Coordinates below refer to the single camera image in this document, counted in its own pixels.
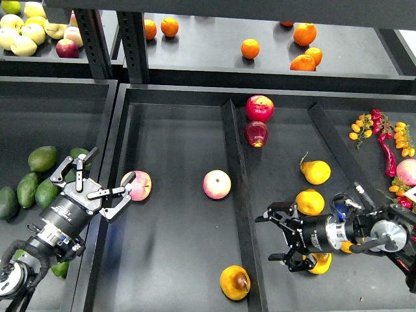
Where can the red apple on shelf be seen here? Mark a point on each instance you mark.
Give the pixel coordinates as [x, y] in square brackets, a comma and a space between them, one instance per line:
[67, 48]

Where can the green avocado row left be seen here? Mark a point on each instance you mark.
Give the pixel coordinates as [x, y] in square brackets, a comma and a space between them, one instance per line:
[26, 189]

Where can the black shelf post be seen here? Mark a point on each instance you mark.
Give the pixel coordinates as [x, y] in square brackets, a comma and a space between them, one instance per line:
[93, 42]
[132, 30]

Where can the orange cherry tomato bunch right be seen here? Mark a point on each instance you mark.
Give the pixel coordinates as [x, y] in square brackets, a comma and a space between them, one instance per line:
[403, 140]

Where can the green avocado top left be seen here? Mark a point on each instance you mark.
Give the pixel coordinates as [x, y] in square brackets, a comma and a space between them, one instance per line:
[42, 159]

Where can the dark red apple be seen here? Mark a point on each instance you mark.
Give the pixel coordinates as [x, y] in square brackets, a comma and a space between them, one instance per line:
[256, 134]

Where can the yellow pear with brown patch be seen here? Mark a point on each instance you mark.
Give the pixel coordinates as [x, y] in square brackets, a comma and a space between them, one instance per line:
[345, 247]

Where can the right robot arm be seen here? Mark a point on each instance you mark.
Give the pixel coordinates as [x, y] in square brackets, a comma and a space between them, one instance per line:
[375, 230]

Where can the green avocado lower right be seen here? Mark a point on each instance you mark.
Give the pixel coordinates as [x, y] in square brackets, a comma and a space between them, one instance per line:
[60, 269]

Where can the black shelf post left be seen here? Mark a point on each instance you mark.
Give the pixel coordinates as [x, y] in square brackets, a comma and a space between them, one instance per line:
[93, 42]

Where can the dark green avocado top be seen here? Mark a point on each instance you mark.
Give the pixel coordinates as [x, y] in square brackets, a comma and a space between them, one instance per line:
[75, 152]

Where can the white label card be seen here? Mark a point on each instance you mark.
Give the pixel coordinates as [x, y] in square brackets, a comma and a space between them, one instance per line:
[411, 194]

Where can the dark avocado left edge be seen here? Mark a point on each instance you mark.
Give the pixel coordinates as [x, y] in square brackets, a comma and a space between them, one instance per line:
[9, 203]

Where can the red cherry tomato bunch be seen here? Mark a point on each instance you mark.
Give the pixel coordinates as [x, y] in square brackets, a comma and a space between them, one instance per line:
[381, 124]

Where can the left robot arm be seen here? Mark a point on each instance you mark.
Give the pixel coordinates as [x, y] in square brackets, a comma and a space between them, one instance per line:
[25, 264]

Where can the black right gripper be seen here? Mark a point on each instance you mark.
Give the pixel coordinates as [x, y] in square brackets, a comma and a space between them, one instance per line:
[312, 234]

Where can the black centre tray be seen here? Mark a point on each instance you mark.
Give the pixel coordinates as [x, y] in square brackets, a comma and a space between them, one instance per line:
[167, 253]

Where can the black tray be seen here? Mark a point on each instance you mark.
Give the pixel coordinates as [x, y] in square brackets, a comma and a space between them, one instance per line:
[64, 113]
[167, 253]

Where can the mixed cherry tomato bunch lower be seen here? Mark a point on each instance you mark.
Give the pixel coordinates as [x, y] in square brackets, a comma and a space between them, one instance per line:
[396, 194]

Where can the pink apple right edge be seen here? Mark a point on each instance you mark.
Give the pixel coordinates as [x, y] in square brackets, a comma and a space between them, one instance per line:
[405, 171]

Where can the orange cherry tomato bunch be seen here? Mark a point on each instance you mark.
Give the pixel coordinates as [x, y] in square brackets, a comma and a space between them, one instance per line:
[361, 129]
[403, 140]

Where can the bright red apple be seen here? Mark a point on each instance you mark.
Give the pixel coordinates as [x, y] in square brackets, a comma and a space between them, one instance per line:
[259, 108]

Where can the pale pink apple on shelf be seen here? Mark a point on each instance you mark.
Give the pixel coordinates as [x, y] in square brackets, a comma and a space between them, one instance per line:
[73, 33]

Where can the dark green avocado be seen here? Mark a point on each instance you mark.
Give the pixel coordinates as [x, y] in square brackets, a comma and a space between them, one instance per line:
[71, 176]
[75, 152]

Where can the yellow apple front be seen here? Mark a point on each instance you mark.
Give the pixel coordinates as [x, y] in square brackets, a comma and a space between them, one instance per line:
[23, 46]

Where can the yellow pear with stem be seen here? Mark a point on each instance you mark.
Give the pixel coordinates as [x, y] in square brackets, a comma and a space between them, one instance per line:
[315, 172]

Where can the green avocado row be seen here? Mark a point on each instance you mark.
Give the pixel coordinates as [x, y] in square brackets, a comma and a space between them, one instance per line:
[26, 189]
[46, 193]

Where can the yellow apple middle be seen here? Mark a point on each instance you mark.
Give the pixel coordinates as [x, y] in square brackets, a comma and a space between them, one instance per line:
[35, 32]

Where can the black shelf post right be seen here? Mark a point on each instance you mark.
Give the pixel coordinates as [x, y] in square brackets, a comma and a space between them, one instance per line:
[132, 30]

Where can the bright green avocado lower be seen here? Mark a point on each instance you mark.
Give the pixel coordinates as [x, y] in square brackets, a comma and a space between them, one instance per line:
[19, 255]

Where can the pink apple centre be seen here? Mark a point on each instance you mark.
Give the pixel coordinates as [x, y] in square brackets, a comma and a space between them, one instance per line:
[216, 184]

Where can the yellow apple left edge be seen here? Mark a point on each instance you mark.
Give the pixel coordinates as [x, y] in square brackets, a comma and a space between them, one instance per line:
[7, 35]

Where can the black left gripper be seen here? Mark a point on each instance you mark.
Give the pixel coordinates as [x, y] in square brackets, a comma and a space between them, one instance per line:
[72, 211]

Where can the pink apple left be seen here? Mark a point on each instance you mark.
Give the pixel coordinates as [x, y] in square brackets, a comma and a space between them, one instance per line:
[141, 186]

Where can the yellow pear with brown spot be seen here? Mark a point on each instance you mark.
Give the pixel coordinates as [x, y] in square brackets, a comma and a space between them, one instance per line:
[235, 282]

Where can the yellow pear bottom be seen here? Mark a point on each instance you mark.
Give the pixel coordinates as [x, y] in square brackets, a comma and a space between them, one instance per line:
[323, 262]

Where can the yellow apple with stem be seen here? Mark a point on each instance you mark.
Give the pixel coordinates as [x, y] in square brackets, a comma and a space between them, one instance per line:
[54, 30]

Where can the green avocado row middle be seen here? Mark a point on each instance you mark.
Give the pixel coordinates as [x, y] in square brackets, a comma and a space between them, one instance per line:
[46, 193]

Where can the black left tray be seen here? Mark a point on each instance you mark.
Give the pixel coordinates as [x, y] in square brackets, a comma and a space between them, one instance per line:
[64, 113]

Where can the orange cherry tomato bunch left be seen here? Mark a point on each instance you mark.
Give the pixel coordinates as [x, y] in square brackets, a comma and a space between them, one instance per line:
[361, 129]

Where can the red chili pepper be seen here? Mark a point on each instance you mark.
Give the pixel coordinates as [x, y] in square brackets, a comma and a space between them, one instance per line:
[390, 161]

